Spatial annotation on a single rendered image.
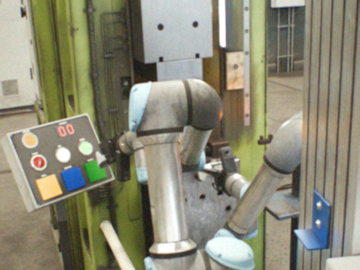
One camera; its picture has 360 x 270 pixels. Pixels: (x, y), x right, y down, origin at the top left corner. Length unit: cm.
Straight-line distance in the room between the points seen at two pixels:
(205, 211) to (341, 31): 150
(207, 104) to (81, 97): 99
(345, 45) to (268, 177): 69
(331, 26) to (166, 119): 46
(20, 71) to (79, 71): 521
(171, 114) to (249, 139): 129
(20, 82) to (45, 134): 547
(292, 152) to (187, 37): 83
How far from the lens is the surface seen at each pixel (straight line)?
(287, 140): 139
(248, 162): 246
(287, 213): 210
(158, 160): 117
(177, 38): 202
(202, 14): 206
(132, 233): 236
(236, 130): 238
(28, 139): 180
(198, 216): 221
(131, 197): 229
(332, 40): 86
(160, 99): 116
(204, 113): 119
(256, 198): 148
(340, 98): 85
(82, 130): 190
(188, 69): 206
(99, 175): 187
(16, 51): 723
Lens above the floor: 167
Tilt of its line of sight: 17 degrees down
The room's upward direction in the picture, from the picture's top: 3 degrees counter-clockwise
